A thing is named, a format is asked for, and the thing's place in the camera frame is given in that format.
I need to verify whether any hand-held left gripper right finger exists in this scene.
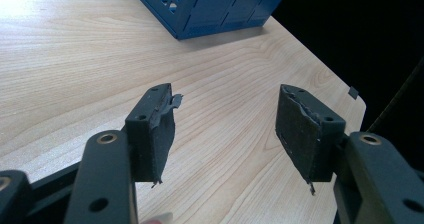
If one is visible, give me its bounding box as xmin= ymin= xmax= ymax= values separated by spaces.
xmin=274 ymin=83 xmax=347 ymax=196

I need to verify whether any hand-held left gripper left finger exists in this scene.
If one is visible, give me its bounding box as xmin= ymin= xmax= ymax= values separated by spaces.
xmin=124 ymin=82 xmax=184 ymax=189

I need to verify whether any blue file rack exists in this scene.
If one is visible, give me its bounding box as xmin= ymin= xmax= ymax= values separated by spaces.
xmin=125 ymin=0 xmax=292 ymax=41

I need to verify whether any grey tape piece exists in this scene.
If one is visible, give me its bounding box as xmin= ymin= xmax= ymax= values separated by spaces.
xmin=347 ymin=85 xmax=360 ymax=101

